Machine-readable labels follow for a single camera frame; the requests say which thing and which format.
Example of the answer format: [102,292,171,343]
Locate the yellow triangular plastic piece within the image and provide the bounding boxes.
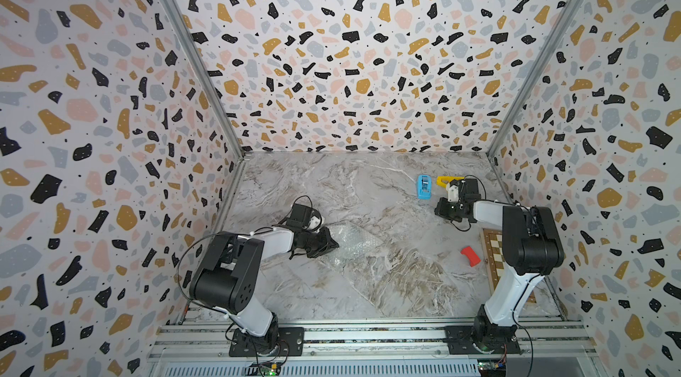
[436,176,464,189]

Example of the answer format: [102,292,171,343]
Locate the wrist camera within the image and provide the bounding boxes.
[287,203,323,232]
[447,178,462,203]

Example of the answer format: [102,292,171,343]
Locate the aluminium mounting rail frame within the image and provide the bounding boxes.
[146,318,607,376]

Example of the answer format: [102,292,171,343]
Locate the wooden chessboard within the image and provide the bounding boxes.
[481,229,505,293]

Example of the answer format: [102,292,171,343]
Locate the blue toy car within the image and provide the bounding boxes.
[416,175,432,200]

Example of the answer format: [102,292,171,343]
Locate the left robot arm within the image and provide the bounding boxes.
[189,226,339,338]

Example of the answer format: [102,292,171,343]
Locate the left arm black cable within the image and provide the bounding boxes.
[172,235,225,314]

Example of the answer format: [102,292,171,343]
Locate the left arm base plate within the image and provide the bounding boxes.
[229,327,305,357]

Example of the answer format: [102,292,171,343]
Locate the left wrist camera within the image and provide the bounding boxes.
[287,203,323,232]

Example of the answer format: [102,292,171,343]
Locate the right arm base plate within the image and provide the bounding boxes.
[444,324,522,355]

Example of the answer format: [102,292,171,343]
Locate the red plastic piece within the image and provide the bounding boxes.
[460,246,482,267]

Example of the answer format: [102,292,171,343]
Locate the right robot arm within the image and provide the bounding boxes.
[434,197,565,329]

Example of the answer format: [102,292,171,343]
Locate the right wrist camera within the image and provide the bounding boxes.
[447,178,462,203]

